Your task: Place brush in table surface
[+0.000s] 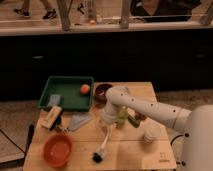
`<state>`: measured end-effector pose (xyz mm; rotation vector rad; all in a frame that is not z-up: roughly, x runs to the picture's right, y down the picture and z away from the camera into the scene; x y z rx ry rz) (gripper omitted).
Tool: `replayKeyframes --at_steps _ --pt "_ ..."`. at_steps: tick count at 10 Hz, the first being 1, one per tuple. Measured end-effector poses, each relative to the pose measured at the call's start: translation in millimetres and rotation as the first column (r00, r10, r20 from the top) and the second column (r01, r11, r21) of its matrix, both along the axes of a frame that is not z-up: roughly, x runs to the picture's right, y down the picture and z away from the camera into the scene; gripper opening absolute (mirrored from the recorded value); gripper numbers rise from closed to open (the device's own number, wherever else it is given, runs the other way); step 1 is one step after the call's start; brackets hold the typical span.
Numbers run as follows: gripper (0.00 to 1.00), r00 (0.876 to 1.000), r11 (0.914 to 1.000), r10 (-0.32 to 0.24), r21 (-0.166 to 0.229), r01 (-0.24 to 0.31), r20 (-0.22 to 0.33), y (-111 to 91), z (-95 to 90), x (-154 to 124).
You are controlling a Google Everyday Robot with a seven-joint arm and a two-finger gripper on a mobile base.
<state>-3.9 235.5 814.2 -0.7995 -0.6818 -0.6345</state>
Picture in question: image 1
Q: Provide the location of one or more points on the wooden block brush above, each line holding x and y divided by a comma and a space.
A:
51, 117

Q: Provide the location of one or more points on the dark brown bowl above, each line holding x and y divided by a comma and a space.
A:
100, 92

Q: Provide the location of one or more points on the green toy vegetable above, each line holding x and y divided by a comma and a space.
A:
123, 116

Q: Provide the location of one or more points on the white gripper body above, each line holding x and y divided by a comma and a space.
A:
109, 113

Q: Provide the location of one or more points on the orange plastic bowl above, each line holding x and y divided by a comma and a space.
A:
57, 150

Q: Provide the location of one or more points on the green plastic tray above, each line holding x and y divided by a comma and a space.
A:
68, 87

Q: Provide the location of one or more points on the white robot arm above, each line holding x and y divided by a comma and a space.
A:
196, 126

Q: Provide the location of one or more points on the orange ball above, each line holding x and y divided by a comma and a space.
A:
84, 89

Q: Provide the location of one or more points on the white cup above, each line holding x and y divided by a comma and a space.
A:
151, 131

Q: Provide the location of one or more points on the grey cloth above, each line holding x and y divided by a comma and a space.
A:
78, 120

